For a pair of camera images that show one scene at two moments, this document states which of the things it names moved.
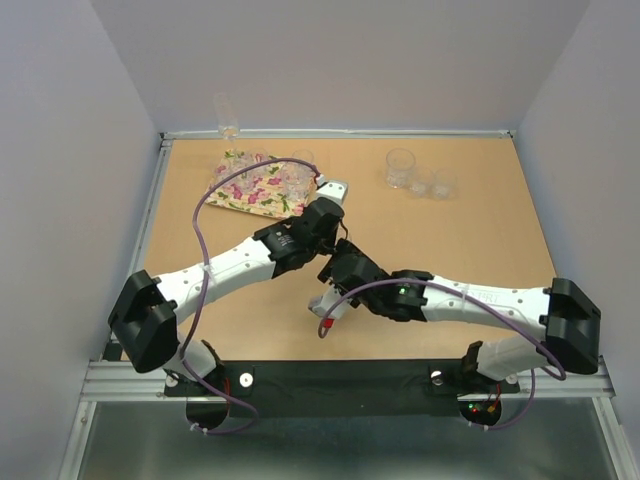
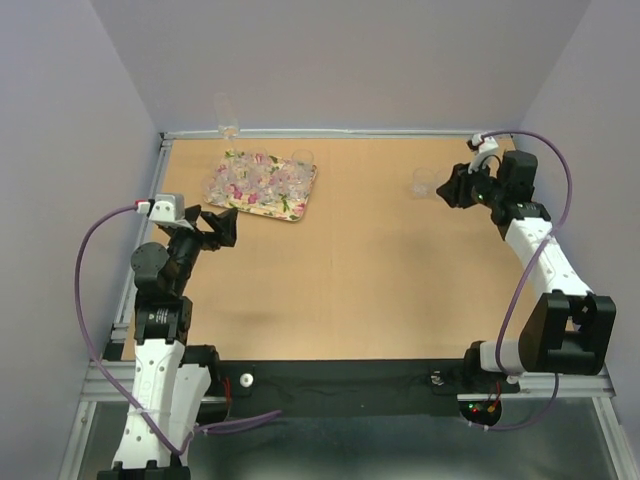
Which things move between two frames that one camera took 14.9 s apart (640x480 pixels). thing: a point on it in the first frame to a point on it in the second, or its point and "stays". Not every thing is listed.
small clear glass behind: (423, 182) stays
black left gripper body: (324, 246) to (188, 248)
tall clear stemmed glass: (226, 116) stays
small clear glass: (240, 159) stays
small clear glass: (257, 156) stays
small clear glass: (299, 171) stays
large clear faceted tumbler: (400, 164) to (271, 185)
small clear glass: (246, 182) stays
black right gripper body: (348, 248) to (485, 190)
